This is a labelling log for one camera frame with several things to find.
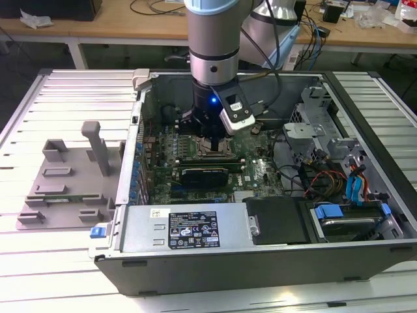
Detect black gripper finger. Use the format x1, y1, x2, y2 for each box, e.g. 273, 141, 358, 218
182, 110, 220, 152

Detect black RAM slot bank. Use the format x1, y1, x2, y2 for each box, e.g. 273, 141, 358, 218
175, 156, 244, 169

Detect black graphics card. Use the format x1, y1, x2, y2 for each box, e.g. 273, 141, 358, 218
180, 167, 230, 189

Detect green motherboard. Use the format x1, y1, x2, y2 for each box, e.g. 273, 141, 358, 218
138, 119, 289, 205

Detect silver chipset heatsink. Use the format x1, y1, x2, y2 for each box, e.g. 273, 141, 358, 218
233, 190, 258, 201

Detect grey case clip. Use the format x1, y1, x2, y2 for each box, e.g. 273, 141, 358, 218
132, 68, 152, 92

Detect black plastic shroud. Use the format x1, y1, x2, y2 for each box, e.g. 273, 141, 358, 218
244, 197, 309, 246

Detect silver power supply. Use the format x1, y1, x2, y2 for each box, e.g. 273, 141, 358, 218
119, 204, 253, 254

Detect long wooden desk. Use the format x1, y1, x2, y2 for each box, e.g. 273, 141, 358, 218
0, 0, 417, 69

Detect open black PC case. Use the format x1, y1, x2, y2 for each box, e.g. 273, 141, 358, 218
88, 68, 417, 297

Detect hard disk blue carrier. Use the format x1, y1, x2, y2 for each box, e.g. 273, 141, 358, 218
309, 201, 392, 244

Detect grey parts rack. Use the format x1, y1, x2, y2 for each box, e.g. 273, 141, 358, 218
16, 121, 126, 231

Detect green RAM stick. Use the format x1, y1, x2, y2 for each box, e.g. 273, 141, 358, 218
44, 194, 100, 201

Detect small black box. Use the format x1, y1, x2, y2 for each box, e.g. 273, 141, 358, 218
323, 2, 342, 24

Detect large black box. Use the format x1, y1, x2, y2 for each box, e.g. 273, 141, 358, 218
0, 0, 104, 22

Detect crumpled clear plastic wrap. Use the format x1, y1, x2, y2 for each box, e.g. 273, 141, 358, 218
20, 9, 53, 29

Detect clear plastic bags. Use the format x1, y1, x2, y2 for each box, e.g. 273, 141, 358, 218
354, 5, 397, 30

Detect red white package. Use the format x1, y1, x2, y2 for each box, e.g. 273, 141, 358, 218
393, 0, 417, 33

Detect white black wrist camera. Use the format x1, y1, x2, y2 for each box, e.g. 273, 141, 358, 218
213, 85, 257, 135

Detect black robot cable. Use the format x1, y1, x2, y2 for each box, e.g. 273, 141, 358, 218
164, 0, 284, 115

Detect silver metal bracket plate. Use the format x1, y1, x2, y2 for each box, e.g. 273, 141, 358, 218
281, 122, 328, 154

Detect silver drive bay frame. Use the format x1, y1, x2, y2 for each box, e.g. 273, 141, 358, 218
288, 81, 338, 131

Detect red yellow wire bundle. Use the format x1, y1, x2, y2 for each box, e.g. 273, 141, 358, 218
299, 159, 348, 200

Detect blue flat data wire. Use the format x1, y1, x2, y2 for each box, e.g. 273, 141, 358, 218
345, 174, 369, 206

